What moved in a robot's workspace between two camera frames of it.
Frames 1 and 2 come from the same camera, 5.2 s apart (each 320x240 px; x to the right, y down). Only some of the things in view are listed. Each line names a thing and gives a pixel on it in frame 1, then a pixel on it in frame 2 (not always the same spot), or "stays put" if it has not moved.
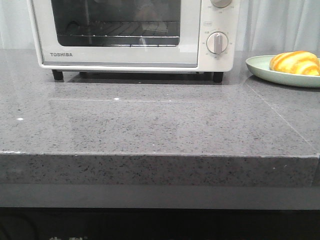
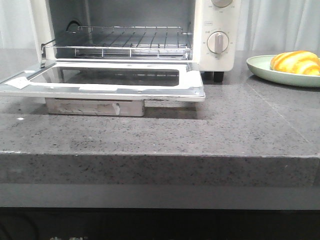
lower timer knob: x=217 y=42 stays put
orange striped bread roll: x=298 y=61 stays put
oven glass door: x=77 y=33 → x=137 y=80
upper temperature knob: x=221 y=3 stays put
